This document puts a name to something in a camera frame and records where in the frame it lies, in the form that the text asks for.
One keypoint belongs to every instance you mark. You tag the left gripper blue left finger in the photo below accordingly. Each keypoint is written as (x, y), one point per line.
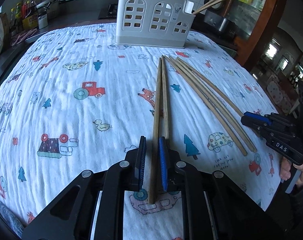
(140, 163)

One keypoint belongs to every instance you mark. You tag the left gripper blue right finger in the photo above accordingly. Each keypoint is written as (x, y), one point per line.
(163, 162)

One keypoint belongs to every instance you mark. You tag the white cartoon print tablecloth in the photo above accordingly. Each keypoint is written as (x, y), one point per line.
(78, 101)

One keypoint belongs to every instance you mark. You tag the white plastic utensil holder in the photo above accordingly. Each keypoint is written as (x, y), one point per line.
(154, 23)

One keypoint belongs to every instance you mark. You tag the black rice cooker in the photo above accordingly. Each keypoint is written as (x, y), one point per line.
(213, 18)

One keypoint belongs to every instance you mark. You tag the black gas stove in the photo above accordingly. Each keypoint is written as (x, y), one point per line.
(109, 12)

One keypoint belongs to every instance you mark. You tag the wooden glass door cabinet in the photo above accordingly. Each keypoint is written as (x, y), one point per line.
(256, 21)

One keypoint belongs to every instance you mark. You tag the grey patterned rag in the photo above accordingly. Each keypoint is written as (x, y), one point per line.
(11, 220)

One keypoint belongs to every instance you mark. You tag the bamboo chopstick in holder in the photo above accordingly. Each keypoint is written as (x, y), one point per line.
(207, 6)
(211, 2)

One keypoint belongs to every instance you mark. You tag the small white jar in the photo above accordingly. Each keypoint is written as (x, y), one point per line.
(42, 21)

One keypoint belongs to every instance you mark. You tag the pink cloth on counter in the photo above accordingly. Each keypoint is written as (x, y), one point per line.
(22, 36)

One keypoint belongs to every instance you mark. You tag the metal pot with lid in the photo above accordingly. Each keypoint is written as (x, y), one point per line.
(45, 5)

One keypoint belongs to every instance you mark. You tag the yellow label oil bottle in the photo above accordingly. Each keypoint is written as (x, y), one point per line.
(29, 14)

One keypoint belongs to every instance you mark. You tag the round wooden cutting board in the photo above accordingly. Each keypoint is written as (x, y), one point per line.
(4, 32)

